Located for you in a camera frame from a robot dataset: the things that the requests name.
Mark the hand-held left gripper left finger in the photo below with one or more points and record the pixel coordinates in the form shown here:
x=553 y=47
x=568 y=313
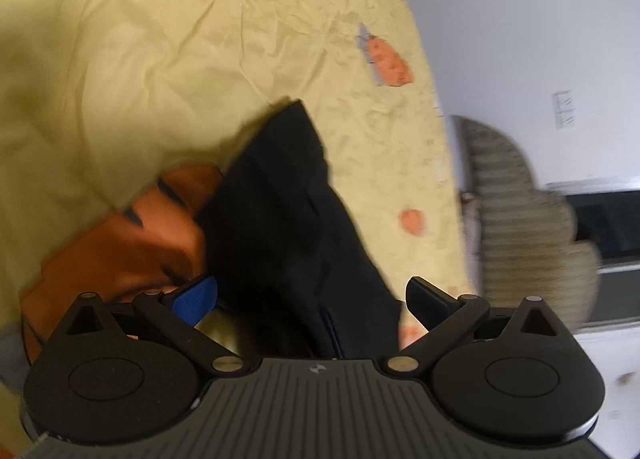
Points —
x=197 y=300

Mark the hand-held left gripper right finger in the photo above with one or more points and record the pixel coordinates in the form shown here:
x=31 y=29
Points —
x=425 y=303

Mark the black pants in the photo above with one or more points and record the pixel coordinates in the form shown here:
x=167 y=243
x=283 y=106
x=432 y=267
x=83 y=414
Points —
x=280 y=219

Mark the patterned pillow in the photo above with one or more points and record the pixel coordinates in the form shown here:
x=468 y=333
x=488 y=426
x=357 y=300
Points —
x=470 y=234

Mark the white framed dark cabinet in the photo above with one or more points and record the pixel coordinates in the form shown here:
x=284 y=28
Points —
x=607 y=224

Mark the yellow printed bedsheet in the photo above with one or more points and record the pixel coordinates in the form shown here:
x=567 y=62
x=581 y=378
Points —
x=150 y=39

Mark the white wall socket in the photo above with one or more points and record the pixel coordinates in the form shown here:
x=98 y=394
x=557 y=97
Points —
x=567 y=118

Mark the white wall switch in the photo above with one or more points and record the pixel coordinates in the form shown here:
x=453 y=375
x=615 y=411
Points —
x=564 y=100

